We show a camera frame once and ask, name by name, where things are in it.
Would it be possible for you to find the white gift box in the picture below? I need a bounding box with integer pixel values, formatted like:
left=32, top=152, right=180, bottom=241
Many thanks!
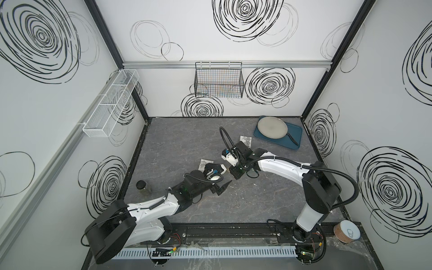
left=198, top=159, right=214, bottom=172

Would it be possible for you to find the brown tape roll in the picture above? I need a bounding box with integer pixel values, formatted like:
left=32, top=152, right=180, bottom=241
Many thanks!
left=334, top=220, right=361, bottom=244

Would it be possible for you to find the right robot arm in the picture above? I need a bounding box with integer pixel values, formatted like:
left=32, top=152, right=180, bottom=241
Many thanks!
left=222, top=141, right=360, bottom=243

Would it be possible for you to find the black wire basket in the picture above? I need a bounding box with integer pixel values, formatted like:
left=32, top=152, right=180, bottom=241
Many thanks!
left=193, top=61, right=245, bottom=99

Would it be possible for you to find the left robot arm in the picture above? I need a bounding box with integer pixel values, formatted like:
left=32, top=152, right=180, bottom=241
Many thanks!
left=83, top=170, right=229, bottom=264

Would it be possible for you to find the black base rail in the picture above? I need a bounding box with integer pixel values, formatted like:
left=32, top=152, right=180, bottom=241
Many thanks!
left=159, top=219, right=325, bottom=245

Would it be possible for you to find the mint green jewelry box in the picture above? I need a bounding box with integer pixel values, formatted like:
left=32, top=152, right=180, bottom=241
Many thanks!
left=229, top=168, right=245, bottom=180

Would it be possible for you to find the white wire shelf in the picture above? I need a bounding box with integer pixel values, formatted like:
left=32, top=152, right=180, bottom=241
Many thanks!
left=83, top=69, right=139, bottom=138

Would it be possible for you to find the teal tray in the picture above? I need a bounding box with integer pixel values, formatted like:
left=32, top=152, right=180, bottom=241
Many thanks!
left=253, top=116, right=303, bottom=150

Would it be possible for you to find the white slotted cable duct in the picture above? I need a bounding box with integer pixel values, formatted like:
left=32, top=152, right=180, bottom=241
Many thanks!
left=114, top=246, right=298, bottom=259

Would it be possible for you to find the grey round pan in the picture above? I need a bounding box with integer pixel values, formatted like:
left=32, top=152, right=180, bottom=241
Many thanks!
left=257, top=117, right=299, bottom=146

